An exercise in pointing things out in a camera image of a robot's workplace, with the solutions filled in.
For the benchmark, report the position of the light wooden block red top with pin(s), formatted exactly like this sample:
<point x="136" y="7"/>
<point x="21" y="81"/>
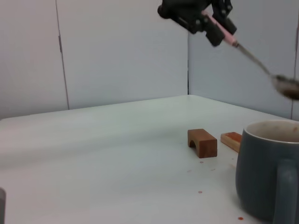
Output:
<point x="232" y="140"/>

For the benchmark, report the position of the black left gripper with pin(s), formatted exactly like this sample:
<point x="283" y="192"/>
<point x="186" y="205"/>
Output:
<point x="184" y="8"/>

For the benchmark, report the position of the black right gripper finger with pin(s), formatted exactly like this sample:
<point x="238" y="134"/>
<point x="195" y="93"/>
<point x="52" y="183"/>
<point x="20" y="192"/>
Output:
<point x="2" y="205"/>

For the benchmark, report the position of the grey ceramic mug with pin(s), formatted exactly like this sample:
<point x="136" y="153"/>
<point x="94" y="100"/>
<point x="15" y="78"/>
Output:
<point x="257" y="175"/>

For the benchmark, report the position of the dark brown arched wooden block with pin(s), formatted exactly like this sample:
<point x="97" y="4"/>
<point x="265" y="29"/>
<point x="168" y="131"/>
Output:
<point x="206" y="147"/>

